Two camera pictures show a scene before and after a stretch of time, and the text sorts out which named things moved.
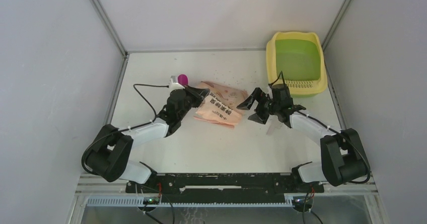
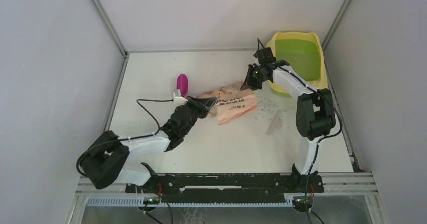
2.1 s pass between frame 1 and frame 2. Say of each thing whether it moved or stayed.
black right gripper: moved
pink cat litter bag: moved
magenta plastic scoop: stayed
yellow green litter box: stayed
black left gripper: moved
